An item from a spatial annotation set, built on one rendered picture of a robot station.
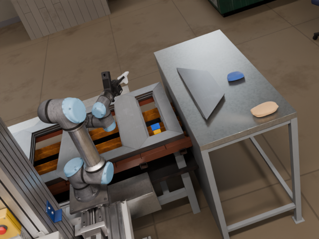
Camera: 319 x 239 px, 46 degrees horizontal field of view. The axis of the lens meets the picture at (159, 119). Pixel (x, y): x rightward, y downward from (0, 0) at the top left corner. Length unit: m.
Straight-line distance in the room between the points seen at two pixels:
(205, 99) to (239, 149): 1.24
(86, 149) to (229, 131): 0.85
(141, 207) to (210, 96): 0.99
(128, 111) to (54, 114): 1.28
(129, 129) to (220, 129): 0.80
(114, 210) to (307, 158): 1.93
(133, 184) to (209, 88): 0.84
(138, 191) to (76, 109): 1.02
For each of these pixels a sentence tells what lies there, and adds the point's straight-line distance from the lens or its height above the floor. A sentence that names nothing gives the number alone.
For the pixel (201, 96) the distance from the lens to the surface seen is 2.51.
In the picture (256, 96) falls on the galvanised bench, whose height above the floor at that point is 1.05.
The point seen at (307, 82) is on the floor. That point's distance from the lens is 4.36.
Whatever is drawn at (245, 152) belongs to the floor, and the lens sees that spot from 3.58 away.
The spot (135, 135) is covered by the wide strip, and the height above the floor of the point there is 0.87.
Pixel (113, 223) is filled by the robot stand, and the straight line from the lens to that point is 2.09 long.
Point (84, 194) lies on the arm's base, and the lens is 2.12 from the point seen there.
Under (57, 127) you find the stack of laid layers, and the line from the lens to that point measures 3.19.
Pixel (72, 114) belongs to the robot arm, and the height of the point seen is 1.64.
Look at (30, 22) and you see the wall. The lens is 7.57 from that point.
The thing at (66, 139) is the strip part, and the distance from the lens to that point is 2.95.
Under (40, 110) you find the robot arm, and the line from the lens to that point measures 1.79.
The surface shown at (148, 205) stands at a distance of 2.85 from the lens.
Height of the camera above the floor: 2.52
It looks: 37 degrees down
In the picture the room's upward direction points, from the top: 19 degrees counter-clockwise
